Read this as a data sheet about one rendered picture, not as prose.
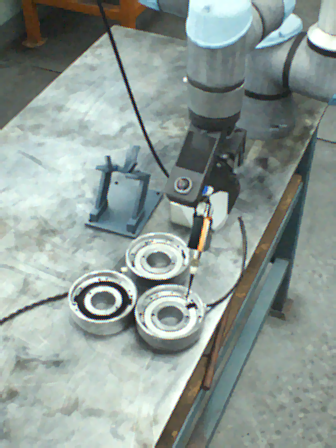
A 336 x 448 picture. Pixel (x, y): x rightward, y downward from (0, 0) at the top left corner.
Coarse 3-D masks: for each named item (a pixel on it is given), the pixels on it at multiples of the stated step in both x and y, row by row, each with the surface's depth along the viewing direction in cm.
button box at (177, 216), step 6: (210, 192) 121; (204, 198) 120; (174, 204) 119; (204, 204) 119; (174, 210) 120; (180, 210) 119; (198, 210) 118; (204, 210) 118; (210, 210) 118; (174, 216) 121; (180, 216) 120; (174, 222) 122; (180, 222) 121; (186, 222) 121
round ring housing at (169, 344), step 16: (160, 288) 106; (176, 288) 106; (144, 304) 105; (160, 304) 105; (176, 304) 105; (160, 320) 106; (144, 336) 101; (160, 336) 99; (176, 336) 99; (192, 336) 100
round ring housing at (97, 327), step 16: (96, 272) 108; (112, 272) 108; (96, 288) 107; (112, 288) 107; (128, 288) 107; (96, 304) 108; (112, 304) 109; (80, 320) 102; (96, 320) 101; (112, 320) 101; (128, 320) 104
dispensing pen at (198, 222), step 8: (208, 200) 101; (208, 208) 102; (200, 216) 103; (208, 216) 102; (192, 224) 101; (200, 224) 101; (192, 232) 101; (200, 232) 101; (192, 240) 101; (192, 248) 101; (192, 256) 103; (200, 256) 103; (192, 264) 103; (192, 272) 104
